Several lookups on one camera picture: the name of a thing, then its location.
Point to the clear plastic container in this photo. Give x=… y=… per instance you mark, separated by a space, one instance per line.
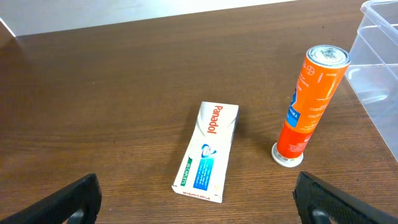
x=372 y=73

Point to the orange effervescent tablet tube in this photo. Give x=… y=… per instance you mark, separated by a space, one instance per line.
x=322 y=70

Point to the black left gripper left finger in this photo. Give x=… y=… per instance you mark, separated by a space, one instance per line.
x=79 y=203

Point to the white Panadol box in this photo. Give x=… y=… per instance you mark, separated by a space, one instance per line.
x=202 y=172

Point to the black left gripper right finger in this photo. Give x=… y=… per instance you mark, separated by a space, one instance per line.
x=319 y=202

